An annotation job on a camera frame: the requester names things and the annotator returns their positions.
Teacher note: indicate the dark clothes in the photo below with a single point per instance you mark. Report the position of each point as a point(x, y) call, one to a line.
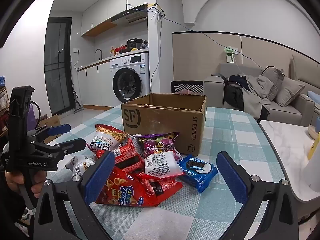
point(235, 92)

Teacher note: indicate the purple plastic bag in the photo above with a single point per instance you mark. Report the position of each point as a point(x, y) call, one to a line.
point(32, 120)

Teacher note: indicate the yellow bottle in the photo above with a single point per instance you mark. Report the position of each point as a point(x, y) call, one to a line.
point(112, 52)

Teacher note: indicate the small grey cushion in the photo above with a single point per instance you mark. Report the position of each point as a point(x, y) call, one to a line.
point(290, 91)

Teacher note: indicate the dark glass door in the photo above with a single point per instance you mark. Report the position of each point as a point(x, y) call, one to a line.
point(57, 67)

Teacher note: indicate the blue cookie packet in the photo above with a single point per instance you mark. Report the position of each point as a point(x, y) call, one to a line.
point(197, 171)

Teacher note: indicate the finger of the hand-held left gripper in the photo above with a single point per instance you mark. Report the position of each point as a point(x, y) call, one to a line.
point(60, 129)
point(75, 145)

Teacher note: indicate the grey jacket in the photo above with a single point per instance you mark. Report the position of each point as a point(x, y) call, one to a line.
point(258, 92)

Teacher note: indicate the white wall cabinets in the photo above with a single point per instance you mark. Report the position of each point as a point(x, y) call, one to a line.
point(105, 7)

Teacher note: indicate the red black snack packet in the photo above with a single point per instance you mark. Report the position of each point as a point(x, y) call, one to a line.
point(125, 158)
point(160, 186)

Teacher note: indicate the person's left hand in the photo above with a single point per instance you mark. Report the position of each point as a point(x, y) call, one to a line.
point(13, 180)

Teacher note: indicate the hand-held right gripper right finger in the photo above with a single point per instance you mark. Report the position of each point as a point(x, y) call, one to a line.
point(232, 180)

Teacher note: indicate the black white patterned basket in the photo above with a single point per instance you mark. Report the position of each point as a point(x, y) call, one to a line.
point(187, 86)

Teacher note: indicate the black rice cooker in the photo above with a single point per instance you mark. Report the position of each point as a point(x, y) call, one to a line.
point(134, 45)

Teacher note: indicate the grey sofa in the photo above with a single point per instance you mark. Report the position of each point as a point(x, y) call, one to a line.
point(282, 110)

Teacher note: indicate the red white noodle snack packet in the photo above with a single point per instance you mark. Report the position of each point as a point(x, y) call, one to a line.
point(107, 137)

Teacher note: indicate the white marble side table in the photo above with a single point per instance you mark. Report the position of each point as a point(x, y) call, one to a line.
point(282, 140)

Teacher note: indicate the kitchen faucet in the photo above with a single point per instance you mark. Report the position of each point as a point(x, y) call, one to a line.
point(101, 53)

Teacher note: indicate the brown cardboard box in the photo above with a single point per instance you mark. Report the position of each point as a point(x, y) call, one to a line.
point(160, 120)

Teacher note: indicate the green white wall device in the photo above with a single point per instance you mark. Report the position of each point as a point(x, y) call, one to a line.
point(229, 57)

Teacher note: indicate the yellow plastic bag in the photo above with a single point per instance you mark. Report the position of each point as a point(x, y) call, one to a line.
point(314, 147)

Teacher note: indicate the small cracker packet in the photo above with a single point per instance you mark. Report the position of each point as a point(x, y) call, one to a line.
point(80, 165)

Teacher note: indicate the light blue pillow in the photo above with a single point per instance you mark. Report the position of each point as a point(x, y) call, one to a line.
point(314, 95)

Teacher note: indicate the red container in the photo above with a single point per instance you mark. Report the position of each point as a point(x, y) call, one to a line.
point(121, 50)

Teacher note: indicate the small cardboard box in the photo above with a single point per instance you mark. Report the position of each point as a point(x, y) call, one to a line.
point(52, 121)

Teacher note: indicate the white washing machine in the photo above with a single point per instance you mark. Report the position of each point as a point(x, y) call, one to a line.
point(130, 62)

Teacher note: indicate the red cone snack bag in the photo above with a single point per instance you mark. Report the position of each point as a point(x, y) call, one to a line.
point(122, 192)

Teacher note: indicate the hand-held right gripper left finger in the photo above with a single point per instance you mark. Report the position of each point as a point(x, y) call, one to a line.
point(100, 177)

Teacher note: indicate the stick vacuum cleaner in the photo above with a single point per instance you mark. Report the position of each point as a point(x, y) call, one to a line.
point(76, 97)

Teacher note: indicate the large grey cushion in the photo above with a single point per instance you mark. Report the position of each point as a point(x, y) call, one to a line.
point(273, 80)

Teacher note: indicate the green plaid tablecloth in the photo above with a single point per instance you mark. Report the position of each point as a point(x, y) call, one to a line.
point(225, 135)

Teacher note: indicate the purple snack packet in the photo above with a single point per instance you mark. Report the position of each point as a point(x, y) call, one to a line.
point(160, 145)

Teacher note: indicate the white router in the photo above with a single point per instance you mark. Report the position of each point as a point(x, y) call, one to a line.
point(157, 8)

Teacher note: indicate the white base cabinets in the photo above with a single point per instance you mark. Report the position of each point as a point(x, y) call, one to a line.
point(95, 85)

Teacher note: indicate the range hood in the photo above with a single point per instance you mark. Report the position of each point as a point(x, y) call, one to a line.
point(132, 16)

